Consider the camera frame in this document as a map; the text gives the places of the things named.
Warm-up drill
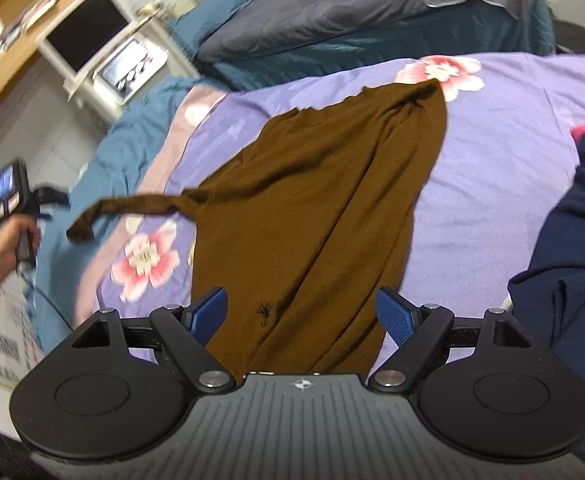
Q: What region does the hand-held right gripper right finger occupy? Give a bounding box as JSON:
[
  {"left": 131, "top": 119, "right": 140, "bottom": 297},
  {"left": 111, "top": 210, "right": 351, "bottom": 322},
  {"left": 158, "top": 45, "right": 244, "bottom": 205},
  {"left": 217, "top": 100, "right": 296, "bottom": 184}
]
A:
[{"left": 367, "top": 287, "right": 534, "bottom": 397}]

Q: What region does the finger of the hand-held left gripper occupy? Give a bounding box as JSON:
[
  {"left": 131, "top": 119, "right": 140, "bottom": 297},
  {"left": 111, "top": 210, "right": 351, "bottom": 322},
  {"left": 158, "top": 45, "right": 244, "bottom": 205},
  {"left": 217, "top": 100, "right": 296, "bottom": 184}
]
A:
[{"left": 32, "top": 186, "right": 71, "bottom": 208}]

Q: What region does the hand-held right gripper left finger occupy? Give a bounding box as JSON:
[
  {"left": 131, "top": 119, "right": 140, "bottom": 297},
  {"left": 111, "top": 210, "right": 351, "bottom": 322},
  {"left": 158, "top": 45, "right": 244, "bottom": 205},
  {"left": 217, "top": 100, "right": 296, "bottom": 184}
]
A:
[{"left": 71, "top": 286, "right": 236, "bottom": 395}]

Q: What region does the brown knit sweater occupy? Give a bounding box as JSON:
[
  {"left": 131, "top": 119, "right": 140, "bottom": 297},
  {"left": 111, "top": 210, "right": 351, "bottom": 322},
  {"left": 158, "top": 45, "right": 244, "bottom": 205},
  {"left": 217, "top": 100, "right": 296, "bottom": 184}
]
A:
[{"left": 66, "top": 80, "right": 448, "bottom": 378}]

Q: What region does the person's left hand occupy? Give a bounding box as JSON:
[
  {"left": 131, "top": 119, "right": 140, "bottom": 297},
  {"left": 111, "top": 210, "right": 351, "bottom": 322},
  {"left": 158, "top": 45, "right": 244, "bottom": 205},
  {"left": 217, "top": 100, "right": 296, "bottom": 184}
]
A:
[{"left": 0, "top": 224, "right": 43, "bottom": 267}]

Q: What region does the teal duvet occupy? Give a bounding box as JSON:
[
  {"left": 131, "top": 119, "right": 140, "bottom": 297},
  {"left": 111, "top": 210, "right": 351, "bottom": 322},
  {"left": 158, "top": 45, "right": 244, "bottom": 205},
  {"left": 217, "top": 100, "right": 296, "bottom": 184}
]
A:
[{"left": 32, "top": 0, "right": 556, "bottom": 351}]

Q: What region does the white tray with dark items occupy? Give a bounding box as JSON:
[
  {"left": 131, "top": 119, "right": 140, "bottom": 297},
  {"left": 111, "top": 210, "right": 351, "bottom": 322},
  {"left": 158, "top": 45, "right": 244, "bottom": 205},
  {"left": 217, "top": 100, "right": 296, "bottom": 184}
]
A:
[{"left": 94, "top": 39, "right": 167, "bottom": 102}]

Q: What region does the white bedside cabinet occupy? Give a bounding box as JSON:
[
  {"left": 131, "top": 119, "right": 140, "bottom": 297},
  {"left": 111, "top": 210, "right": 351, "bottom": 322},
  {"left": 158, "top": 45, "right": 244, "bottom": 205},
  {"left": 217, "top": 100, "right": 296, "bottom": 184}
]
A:
[{"left": 36, "top": 0, "right": 199, "bottom": 107}]

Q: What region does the purple floral bedsheet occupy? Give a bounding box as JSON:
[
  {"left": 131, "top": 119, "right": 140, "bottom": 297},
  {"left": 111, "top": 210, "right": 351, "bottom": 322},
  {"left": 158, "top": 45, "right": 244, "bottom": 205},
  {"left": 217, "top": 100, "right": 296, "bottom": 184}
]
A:
[{"left": 72, "top": 54, "right": 585, "bottom": 361}]

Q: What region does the wooden desk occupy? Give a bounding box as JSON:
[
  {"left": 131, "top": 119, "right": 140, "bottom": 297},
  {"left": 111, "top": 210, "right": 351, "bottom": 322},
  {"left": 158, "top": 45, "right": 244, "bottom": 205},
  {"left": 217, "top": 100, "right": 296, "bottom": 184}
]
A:
[{"left": 0, "top": 0, "right": 134, "bottom": 133}]

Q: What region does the navy garment with pink trim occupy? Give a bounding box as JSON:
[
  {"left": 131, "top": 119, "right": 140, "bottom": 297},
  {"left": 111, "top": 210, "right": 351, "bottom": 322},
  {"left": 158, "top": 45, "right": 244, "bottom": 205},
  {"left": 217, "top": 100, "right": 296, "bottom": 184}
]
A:
[{"left": 507, "top": 124, "right": 585, "bottom": 471}]

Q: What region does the grey pillow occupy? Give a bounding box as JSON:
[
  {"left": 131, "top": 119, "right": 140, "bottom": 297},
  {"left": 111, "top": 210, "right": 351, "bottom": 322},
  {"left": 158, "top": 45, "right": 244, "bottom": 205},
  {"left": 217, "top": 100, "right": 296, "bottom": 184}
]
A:
[{"left": 196, "top": 0, "right": 523, "bottom": 66}]

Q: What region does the dark round stool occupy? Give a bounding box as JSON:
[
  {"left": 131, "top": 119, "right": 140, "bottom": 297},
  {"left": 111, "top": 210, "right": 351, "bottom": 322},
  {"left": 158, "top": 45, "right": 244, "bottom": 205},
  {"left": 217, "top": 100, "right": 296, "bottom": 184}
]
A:
[{"left": 554, "top": 20, "right": 585, "bottom": 55}]

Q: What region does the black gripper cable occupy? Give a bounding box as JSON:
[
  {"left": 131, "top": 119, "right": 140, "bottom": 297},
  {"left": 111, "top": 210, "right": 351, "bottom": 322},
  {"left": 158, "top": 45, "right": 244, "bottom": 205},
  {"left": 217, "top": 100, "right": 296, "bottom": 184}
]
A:
[{"left": 22, "top": 270, "right": 73, "bottom": 333}]

